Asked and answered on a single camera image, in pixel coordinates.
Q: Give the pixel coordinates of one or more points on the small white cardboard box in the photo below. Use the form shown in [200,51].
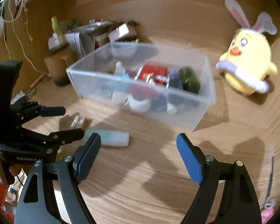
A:
[122,33]

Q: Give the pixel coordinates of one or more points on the clear plastic storage bin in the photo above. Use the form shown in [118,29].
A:
[92,77]

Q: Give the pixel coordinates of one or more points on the white tape roll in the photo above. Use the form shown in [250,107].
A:
[139,106]

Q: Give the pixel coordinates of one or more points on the red packet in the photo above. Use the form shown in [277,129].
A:
[149,74]

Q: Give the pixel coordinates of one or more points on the pale green cream tube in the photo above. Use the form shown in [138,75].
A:
[171,109]

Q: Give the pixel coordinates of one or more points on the yellow chick plush toy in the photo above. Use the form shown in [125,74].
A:
[248,59]

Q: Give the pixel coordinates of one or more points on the pink paw keychain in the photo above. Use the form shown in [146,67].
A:
[268,210]

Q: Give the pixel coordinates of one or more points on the blue Max staples box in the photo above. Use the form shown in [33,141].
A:
[172,80]

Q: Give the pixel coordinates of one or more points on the small wooden stamp block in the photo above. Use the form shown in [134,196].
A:
[79,122]

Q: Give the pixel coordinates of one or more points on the person's hand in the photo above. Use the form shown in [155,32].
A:
[14,170]

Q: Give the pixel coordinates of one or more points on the black pen in sleeve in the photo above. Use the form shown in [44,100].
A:
[270,182]

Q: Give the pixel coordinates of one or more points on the yellow green spray bottle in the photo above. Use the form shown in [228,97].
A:
[58,36]

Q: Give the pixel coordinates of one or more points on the stack of books and papers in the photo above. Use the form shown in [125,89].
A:
[85,39]

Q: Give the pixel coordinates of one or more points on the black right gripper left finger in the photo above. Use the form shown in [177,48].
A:
[38,203]

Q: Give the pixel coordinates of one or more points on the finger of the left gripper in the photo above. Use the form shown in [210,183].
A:
[65,137]
[51,111]

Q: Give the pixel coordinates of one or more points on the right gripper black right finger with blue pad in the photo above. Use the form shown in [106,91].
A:
[238,202]

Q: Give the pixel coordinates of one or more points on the dark green pump bottle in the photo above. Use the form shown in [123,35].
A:
[189,80]

